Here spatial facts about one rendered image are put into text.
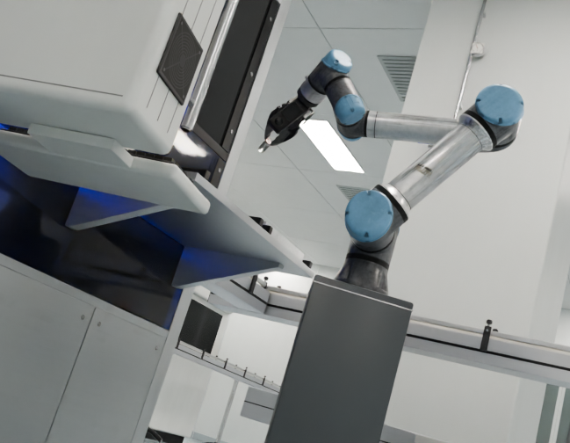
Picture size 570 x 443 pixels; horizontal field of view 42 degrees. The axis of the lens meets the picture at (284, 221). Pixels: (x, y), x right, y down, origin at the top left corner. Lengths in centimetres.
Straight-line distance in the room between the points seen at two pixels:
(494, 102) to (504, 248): 169
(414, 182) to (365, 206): 14
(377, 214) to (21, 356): 92
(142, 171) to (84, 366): 82
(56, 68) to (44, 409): 99
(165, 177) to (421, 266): 232
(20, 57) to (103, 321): 94
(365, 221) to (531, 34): 241
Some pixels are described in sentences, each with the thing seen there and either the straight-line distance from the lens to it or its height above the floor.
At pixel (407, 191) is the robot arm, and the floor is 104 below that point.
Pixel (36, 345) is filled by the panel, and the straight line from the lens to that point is 192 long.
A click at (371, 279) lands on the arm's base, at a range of 186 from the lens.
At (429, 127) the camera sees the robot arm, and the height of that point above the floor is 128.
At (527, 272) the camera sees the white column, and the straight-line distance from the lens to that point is 345.
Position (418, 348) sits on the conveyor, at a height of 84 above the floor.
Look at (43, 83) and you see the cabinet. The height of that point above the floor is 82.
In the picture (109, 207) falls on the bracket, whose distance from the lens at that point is 184.
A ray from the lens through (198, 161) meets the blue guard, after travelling 231.
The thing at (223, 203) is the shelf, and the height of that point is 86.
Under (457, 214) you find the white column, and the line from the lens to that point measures 360.
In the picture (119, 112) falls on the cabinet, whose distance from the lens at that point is 121.
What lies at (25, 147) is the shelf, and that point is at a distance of 153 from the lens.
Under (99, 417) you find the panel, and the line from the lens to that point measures 217.
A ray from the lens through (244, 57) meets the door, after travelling 252.
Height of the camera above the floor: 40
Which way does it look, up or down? 16 degrees up
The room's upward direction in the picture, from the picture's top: 17 degrees clockwise
